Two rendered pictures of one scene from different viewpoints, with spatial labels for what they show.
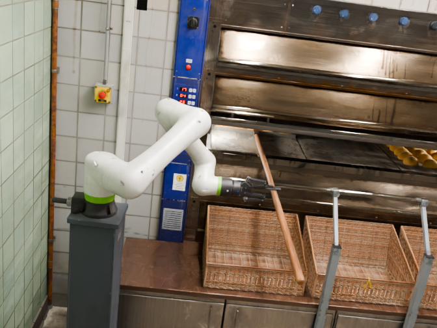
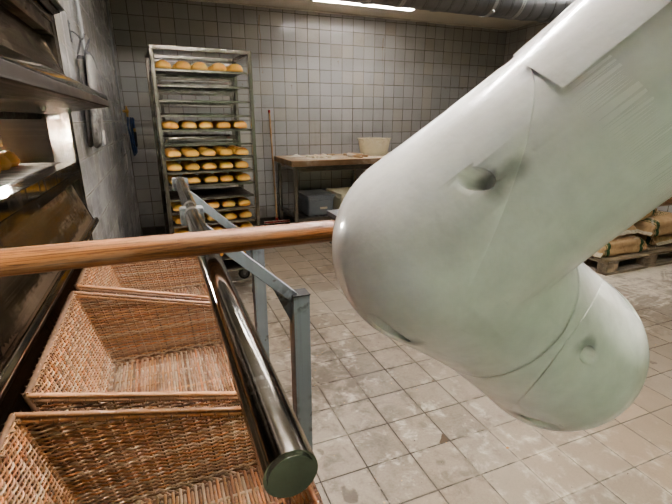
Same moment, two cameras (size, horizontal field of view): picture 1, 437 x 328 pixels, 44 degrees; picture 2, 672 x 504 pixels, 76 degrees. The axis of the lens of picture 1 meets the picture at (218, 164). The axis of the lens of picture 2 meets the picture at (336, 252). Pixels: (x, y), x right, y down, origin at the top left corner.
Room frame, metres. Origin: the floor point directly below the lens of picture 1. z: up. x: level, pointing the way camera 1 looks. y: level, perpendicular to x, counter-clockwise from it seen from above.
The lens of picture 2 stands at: (2.66, 0.26, 1.34)
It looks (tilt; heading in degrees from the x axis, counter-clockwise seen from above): 17 degrees down; 251
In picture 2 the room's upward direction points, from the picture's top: straight up
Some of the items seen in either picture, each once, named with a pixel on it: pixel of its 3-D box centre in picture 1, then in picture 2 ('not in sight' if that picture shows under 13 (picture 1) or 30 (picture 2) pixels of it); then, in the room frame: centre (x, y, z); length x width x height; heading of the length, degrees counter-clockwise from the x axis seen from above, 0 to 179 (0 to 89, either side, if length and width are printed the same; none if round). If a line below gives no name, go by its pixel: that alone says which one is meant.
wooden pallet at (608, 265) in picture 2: not in sight; (611, 249); (-1.35, -2.82, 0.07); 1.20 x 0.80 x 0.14; 3
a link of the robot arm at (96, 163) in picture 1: (103, 176); not in sight; (1.99, 0.45, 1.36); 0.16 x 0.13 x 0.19; 54
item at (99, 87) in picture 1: (103, 93); not in sight; (2.92, 0.68, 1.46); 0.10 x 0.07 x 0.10; 93
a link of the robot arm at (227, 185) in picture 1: (226, 186); not in sight; (2.46, -0.05, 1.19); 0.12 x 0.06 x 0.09; 4
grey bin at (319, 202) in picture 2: not in sight; (314, 201); (1.22, -4.87, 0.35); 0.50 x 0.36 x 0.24; 93
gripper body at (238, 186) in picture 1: (241, 188); not in sight; (2.46, -0.13, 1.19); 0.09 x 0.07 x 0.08; 94
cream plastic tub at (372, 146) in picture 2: not in sight; (374, 146); (0.37, -5.00, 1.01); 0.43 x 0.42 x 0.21; 3
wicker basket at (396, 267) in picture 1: (354, 258); (163, 360); (2.78, -0.85, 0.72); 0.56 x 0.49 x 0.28; 94
